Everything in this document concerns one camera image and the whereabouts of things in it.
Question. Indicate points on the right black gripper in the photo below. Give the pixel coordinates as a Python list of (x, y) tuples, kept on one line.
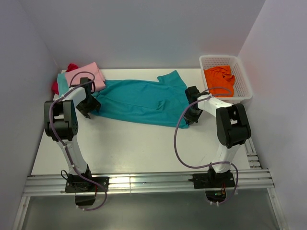
[(188, 117)]

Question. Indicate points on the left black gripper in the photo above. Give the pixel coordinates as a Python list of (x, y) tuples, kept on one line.
[(95, 106)]

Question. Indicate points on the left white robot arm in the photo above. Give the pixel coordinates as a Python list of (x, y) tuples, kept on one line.
[(60, 122)]

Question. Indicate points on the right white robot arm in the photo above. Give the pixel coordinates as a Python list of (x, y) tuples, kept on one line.
[(232, 126)]

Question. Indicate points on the folded light teal t shirt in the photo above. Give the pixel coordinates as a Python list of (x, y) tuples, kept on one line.
[(62, 84)]

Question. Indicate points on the folded pink t shirt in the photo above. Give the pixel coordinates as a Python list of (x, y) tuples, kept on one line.
[(91, 71)]

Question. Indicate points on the folded red t shirt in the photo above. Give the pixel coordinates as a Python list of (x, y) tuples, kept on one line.
[(54, 86)]

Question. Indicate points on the orange crumpled t shirt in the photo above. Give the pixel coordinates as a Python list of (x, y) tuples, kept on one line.
[(220, 81)]

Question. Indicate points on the white plastic basket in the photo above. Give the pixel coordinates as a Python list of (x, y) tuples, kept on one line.
[(242, 87)]

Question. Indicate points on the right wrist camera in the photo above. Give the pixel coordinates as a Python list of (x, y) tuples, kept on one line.
[(192, 94)]

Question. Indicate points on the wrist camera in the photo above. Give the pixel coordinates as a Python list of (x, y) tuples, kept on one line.
[(192, 94), (86, 83)]

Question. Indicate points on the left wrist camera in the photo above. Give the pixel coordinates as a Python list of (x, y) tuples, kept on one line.
[(86, 83)]

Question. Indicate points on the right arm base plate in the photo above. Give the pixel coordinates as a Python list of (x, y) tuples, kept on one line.
[(211, 179)]

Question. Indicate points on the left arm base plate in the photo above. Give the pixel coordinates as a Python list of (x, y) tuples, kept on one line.
[(79, 185)]

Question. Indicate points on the aluminium mounting rail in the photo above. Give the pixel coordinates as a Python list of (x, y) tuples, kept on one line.
[(54, 185)]

